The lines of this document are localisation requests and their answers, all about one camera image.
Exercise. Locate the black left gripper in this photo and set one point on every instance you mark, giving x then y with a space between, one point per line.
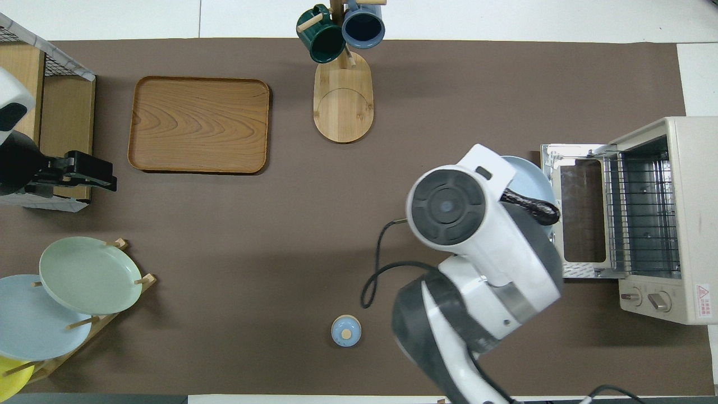
53 171

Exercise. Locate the light blue ridged plate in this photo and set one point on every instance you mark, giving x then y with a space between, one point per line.
527 179

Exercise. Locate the dark purple eggplant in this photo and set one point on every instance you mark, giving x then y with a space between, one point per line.
538 210

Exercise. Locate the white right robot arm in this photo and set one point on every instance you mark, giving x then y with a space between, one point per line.
477 264

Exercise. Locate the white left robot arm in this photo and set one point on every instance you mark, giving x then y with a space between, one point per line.
14 163

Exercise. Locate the cream toaster oven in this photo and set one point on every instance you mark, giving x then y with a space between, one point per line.
698 224

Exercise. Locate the pale green plate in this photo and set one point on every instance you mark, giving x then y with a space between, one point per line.
84 275

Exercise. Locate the rectangular wooden tray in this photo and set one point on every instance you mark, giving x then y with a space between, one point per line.
196 123

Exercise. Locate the wooden plate rack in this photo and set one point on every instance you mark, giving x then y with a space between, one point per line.
148 279

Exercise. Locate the large pale blue plate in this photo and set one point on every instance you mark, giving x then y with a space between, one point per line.
33 331

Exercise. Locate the brown paper table mat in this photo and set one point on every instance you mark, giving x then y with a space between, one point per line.
280 252

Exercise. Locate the yellow plate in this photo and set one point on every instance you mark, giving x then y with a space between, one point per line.
11 384

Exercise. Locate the wooden mug tree stand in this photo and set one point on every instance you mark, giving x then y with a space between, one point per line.
343 106

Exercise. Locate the dark green mug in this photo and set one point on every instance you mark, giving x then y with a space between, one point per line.
322 42

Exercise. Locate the small blue jar wooden knob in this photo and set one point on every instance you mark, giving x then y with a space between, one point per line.
342 326

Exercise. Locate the blue mug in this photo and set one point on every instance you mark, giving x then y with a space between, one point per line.
363 28

